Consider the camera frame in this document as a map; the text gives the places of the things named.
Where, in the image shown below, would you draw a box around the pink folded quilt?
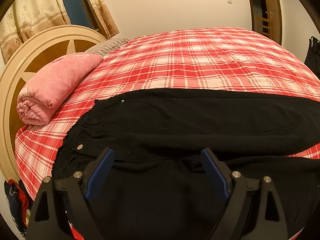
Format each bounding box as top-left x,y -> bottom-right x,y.
16,53 -> 103,126

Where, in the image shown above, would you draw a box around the beige floral left curtain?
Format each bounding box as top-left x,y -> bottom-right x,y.
1,0 -> 71,62

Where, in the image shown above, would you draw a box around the beige floral curtain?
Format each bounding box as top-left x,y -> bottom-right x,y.
88,0 -> 119,38
1,0 -> 71,62

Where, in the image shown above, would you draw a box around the beige floral right curtain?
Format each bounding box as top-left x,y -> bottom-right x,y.
88,0 -> 119,38

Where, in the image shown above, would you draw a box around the striped grey pillow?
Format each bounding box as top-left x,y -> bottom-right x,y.
85,38 -> 130,56

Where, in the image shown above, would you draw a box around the black backpack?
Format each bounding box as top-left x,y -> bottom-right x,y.
304,36 -> 320,79

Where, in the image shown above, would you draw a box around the black pants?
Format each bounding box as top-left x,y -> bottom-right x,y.
52,89 -> 319,239

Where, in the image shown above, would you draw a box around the red and dark clothes pile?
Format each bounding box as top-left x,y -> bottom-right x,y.
4,179 -> 34,239

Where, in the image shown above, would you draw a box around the cream wooden headboard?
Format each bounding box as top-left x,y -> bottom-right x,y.
1,25 -> 106,181

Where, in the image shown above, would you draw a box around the dark window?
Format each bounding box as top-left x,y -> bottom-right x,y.
63,0 -> 94,29

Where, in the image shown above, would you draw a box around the brown wooden door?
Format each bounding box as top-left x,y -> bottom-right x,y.
249,0 -> 282,44

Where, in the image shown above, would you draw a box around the red plaid bed sheet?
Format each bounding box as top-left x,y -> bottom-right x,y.
15,27 -> 319,197

